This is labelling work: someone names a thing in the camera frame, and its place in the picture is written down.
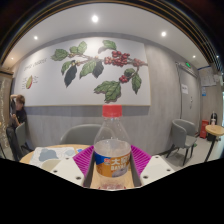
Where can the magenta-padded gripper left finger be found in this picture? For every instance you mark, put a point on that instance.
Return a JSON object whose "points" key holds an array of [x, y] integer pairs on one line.
{"points": [[66, 170]]}

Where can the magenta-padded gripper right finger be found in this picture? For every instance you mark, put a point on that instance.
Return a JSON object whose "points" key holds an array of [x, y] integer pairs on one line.
{"points": [[156, 170]]}

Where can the clear bottle with red cap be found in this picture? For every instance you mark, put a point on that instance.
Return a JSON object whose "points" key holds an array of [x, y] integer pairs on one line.
{"points": [[112, 150]]}

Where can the grey upholstered chair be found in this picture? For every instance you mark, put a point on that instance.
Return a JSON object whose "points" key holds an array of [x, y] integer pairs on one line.
{"points": [[180, 133], [22, 135], [80, 135]]}

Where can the red fire extinguisher box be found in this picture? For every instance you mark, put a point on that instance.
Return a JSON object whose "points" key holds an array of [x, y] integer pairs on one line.
{"points": [[204, 129]]}

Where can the grey door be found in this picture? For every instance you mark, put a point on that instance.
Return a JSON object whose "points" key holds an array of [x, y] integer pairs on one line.
{"points": [[188, 106]]}

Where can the person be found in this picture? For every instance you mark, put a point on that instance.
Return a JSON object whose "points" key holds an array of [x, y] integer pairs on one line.
{"points": [[18, 116]]}

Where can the brown wooden cabinet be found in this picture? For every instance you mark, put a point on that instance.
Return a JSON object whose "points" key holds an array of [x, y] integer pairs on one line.
{"points": [[5, 106]]}

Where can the white notice board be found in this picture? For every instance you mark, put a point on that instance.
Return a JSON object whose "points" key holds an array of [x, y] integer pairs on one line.
{"points": [[208, 76]]}

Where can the green exit sign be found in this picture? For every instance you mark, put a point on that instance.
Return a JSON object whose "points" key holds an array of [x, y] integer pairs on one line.
{"points": [[188, 64]]}

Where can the round ceiling lights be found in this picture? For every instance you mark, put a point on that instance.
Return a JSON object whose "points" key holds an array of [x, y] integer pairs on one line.
{"points": [[95, 18]]}

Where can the coffee branch wall mural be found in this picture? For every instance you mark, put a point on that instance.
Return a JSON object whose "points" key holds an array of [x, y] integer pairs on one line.
{"points": [[50, 90]]}

